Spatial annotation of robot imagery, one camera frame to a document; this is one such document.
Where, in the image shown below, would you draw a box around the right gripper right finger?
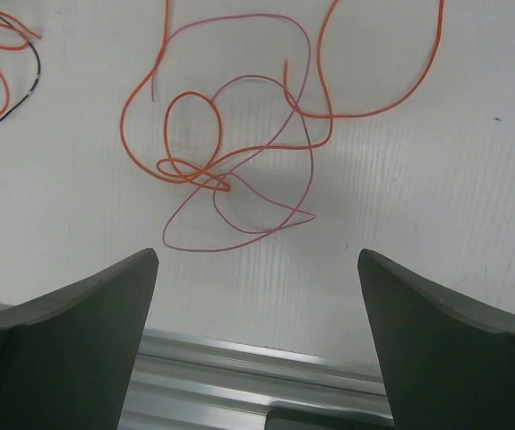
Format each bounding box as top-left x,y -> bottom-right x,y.
357,249 -> 515,429

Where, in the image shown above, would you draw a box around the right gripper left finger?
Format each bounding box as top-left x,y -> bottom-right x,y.
0,248 -> 159,429

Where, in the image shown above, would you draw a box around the orange pink black wires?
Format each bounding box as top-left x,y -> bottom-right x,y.
0,0 -> 445,254

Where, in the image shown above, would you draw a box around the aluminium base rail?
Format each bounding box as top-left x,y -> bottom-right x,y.
0,305 -> 393,429

